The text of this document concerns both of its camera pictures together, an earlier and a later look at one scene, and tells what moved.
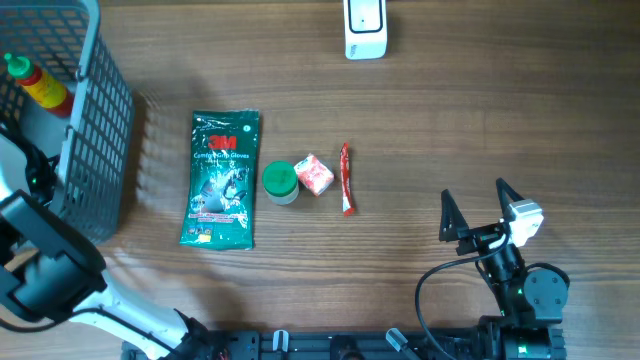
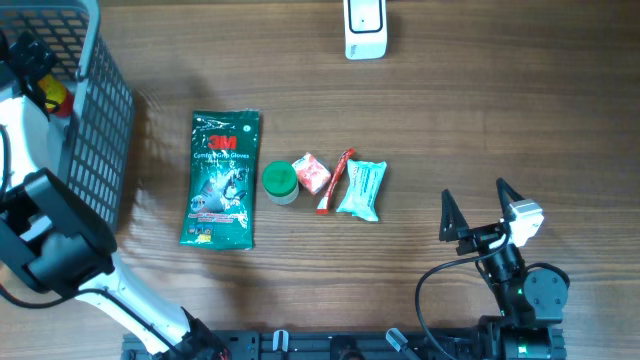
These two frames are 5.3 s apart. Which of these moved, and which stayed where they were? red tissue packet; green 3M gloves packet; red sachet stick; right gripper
Moved: red sachet stick
Stayed: red tissue packet; green 3M gloves packet; right gripper
